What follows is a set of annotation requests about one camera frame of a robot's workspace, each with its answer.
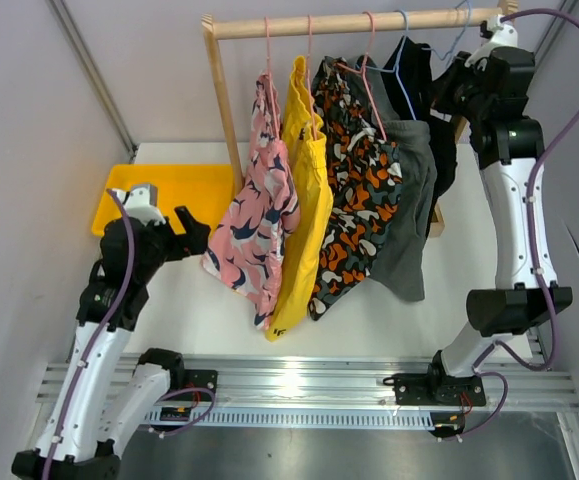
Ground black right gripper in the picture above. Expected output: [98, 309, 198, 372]
[427, 51, 493, 124]

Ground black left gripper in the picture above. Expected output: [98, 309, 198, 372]
[136, 206, 209, 283]

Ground black shorts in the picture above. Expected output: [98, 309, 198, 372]
[382, 35, 459, 236]

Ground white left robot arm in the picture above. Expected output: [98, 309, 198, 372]
[11, 206, 216, 479]

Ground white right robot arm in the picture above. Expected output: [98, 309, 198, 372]
[425, 46, 573, 404]

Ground pink patterned shorts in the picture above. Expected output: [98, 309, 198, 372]
[201, 72, 300, 330]

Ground blue hanger with grey shorts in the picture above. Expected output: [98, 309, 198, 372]
[367, 10, 432, 121]

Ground pink hanger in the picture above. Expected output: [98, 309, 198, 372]
[336, 11, 389, 144]
[306, 15, 319, 141]
[264, 16, 281, 142]

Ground orange camouflage shorts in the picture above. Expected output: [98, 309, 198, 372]
[308, 57, 403, 321]

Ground yellow shorts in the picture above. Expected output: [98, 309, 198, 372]
[265, 56, 333, 342]

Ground grey shorts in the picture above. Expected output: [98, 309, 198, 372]
[366, 71, 437, 303]

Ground pink hanger leftmost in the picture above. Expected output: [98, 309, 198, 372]
[264, 16, 281, 142]

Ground yellow plastic tray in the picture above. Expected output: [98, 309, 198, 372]
[105, 164, 234, 234]

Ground wooden clothes rack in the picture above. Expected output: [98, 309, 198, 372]
[200, 0, 519, 240]

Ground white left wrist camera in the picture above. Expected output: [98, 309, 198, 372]
[107, 183, 167, 227]

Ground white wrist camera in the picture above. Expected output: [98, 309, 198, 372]
[464, 14, 518, 68]
[107, 183, 167, 227]

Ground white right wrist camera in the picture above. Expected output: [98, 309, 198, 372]
[464, 14, 518, 68]

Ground aluminium corner post right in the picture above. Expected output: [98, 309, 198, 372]
[535, 0, 579, 59]

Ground aluminium corner post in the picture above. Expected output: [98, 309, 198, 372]
[46, 0, 137, 163]
[535, 0, 579, 59]

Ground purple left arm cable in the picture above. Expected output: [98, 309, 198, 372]
[41, 189, 218, 480]

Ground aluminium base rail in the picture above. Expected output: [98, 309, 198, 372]
[36, 354, 579, 431]

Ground aluminium corner post left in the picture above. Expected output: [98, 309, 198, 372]
[46, 0, 137, 163]

